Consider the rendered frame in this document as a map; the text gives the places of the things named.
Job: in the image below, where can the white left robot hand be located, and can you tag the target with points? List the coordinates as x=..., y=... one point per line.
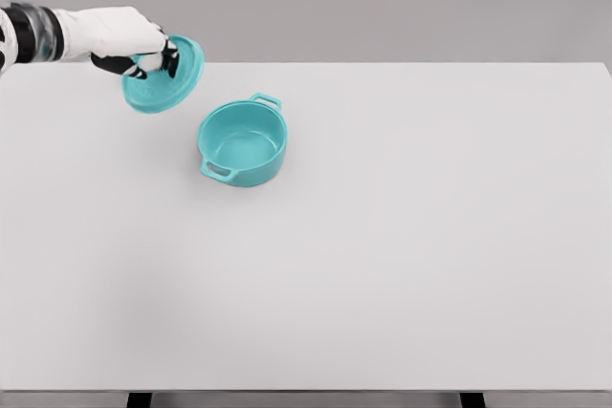
x=122, y=33

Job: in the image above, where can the teal pot lid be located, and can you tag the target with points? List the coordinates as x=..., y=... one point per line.
x=165, y=85

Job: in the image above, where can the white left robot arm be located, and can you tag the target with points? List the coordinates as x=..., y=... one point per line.
x=43, y=35

